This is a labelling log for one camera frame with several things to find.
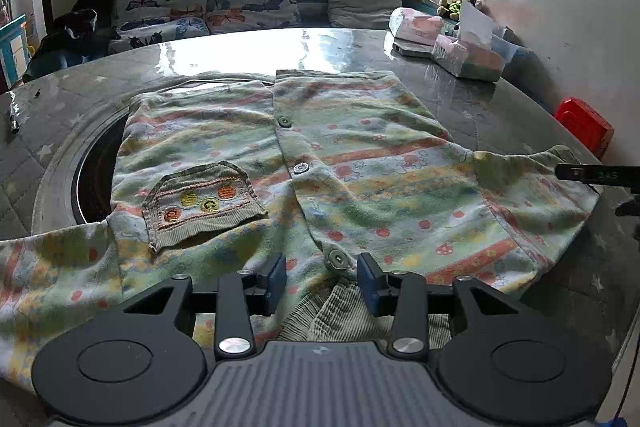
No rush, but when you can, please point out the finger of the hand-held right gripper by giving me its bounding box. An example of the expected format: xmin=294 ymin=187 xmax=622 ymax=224
xmin=555 ymin=163 xmax=640 ymax=183

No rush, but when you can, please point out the green printed button-up pajama top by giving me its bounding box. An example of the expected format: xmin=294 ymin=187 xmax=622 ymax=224
xmin=0 ymin=68 xmax=601 ymax=395

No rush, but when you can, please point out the blue cabinet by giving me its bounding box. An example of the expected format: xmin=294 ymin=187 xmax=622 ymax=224
xmin=0 ymin=14 xmax=29 ymax=94

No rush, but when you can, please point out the black cable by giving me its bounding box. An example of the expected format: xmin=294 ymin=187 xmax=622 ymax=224
xmin=617 ymin=347 xmax=640 ymax=424

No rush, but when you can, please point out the grey pillow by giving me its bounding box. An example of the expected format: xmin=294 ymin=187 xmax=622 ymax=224
xmin=326 ymin=0 xmax=404 ymax=30

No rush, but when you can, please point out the round recessed table hob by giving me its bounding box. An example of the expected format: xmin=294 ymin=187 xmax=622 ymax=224
xmin=70 ymin=107 xmax=132 ymax=226

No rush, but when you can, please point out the red box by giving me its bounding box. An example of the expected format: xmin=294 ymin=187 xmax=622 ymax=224
xmin=554 ymin=97 xmax=614 ymax=158

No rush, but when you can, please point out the white paper sheet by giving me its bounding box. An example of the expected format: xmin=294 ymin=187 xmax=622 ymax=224
xmin=457 ymin=0 xmax=494 ymax=48

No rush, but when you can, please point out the black marker pen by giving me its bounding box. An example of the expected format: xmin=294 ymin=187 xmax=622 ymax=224
xmin=9 ymin=89 xmax=21 ymax=136

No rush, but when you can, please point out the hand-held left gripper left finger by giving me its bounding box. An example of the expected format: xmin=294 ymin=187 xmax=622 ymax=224
xmin=123 ymin=253 xmax=287 ymax=360

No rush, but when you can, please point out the grey flat device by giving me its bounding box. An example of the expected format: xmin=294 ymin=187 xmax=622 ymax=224
xmin=392 ymin=41 xmax=436 ymax=59

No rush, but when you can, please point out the dark clothes pile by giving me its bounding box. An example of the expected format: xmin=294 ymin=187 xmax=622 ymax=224
xmin=22 ymin=0 xmax=117 ymax=82

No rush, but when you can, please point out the pink tissue pack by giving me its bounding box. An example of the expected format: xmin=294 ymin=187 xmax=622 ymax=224
xmin=431 ymin=34 xmax=506 ymax=82
xmin=389 ymin=7 xmax=446 ymax=46

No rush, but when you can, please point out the clear plastic container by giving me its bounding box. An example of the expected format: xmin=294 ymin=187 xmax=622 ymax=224
xmin=490 ymin=27 xmax=532 ymax=64

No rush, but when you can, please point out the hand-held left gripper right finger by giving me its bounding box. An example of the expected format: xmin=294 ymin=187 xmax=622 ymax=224
xmin=357 ymin=252 xmax=521 ymax=360

